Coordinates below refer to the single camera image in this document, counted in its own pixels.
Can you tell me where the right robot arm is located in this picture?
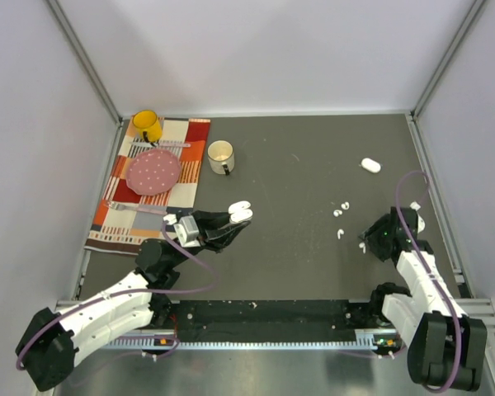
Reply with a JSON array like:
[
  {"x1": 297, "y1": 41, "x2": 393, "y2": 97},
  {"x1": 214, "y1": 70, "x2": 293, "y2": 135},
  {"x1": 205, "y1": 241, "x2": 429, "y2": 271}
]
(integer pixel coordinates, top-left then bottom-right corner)
[{"x1": 360, "y1": 207, "x2": 488, "y2": 392}]

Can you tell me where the cream mug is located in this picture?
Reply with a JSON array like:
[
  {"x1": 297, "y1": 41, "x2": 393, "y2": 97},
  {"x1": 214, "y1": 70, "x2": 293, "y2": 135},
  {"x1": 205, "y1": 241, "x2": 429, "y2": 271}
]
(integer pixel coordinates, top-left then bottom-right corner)
[{"x1": 207, "y1": 140, "x2": 235, "y2": 176}]

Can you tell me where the patchwork placemat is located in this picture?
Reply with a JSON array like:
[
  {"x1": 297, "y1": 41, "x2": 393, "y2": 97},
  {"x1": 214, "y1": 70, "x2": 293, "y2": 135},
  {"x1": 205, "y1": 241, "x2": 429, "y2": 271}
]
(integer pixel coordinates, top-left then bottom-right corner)
[{"x1": 84, "y1": 116, "x2": 212, "y2": 259}]

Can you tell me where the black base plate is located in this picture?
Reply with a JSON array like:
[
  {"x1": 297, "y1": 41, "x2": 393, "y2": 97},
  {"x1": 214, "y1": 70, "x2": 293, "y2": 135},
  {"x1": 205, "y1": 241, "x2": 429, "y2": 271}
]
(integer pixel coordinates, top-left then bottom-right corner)
[{"x1": 169, "y1": 299, "x2": 396, "y2": 343}]

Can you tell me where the white oval case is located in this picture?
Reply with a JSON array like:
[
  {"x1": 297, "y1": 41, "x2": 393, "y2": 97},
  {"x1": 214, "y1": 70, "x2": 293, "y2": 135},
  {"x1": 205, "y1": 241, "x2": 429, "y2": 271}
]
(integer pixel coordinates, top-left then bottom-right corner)
[{"x1": 360, "y1": 158, "x2": 382, "y2": 174}]

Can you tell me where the white earbud charging case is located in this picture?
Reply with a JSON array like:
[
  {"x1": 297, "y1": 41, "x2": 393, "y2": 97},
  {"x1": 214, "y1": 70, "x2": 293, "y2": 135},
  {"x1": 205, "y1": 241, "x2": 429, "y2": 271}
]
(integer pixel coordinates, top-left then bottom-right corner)
[{"x1": 228, "y1": 200, "x2": 253, "y2": 224}]

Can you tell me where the yellow mug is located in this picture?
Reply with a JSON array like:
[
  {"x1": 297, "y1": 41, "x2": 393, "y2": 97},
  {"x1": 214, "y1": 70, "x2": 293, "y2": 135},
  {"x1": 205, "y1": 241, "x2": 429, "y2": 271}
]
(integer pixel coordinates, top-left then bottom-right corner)
[{"x1": 132, "y1": 110, "x2": 163, "y2": 143}]

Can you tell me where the pink dotted plate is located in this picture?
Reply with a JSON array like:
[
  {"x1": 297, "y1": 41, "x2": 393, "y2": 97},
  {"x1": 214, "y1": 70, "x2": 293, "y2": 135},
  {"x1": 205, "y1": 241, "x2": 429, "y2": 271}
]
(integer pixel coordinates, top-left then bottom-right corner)
[{"x1": 125, "y1": 148, "x2": 182, "y2": 196}]

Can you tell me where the grey cable duct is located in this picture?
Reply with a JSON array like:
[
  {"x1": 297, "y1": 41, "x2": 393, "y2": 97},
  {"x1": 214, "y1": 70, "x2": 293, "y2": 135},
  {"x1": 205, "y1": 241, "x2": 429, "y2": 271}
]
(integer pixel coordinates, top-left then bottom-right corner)
[{"x1": 106, "y1": 329, "x2": 401, "y2": 351}]

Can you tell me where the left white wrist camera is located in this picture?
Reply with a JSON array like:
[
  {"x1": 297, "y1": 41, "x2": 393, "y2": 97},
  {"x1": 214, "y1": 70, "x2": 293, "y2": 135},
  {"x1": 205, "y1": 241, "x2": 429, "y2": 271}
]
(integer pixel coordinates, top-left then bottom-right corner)
[{"x1": 163, "y1": 214, "x2": 201, "y2": 248}]

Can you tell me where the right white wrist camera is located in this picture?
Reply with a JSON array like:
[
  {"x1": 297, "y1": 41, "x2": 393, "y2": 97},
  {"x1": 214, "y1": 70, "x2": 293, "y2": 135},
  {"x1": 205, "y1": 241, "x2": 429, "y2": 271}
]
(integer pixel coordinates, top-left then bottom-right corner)
[{"x1": 408, "y1": 200, "x2": 427, "y2": 232}]

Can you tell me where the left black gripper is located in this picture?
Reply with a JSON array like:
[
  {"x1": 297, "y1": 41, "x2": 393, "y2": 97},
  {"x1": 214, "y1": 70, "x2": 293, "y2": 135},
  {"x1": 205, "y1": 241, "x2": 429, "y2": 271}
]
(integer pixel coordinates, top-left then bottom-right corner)
[{"x1": 167, "y1": 210, "x2": 249, "y2": 269}]

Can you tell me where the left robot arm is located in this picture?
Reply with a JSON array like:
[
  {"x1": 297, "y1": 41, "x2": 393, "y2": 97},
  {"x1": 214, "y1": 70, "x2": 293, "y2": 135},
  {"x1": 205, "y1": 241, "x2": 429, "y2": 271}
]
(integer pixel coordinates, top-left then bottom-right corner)
[{"x1": 15, "y1": 201, "x2": 253, "y2": 392}]

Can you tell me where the pink handled fork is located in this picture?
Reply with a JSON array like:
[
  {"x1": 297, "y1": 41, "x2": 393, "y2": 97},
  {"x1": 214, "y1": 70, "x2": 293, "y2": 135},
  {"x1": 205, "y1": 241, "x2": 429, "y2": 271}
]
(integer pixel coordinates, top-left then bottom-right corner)
[{"x1": 104, "y1": 200, "x2": 167, "y2": 216}]

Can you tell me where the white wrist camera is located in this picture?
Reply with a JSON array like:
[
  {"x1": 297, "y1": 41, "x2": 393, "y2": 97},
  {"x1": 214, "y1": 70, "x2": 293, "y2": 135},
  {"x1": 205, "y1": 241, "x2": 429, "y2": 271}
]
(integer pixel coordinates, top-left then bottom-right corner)
[
  {"x1": 408, "y1": 200, "x2": 427, "y2": 232},
  {"x1": 163, "y1": 214, "x2": 201, "y2": 248}
]

